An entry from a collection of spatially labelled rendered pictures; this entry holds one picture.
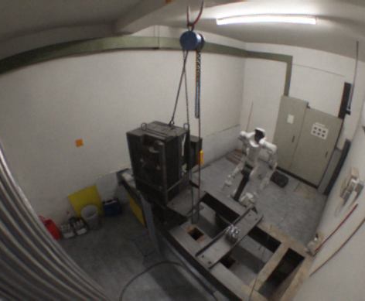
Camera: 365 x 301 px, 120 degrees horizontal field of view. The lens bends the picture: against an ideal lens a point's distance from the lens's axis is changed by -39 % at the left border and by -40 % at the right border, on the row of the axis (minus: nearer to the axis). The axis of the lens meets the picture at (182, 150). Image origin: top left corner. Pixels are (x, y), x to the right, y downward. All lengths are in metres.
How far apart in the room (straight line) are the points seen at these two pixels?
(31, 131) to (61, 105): 0.52
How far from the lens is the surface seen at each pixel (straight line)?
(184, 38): 1.31
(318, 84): 3.97
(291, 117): 3.91
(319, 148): 3.92
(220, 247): 1.85
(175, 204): 1.87
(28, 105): 2.37
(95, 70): 2.43
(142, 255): 2.55
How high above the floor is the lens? 2.25
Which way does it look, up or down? 29 degrees down
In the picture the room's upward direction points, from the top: straight up
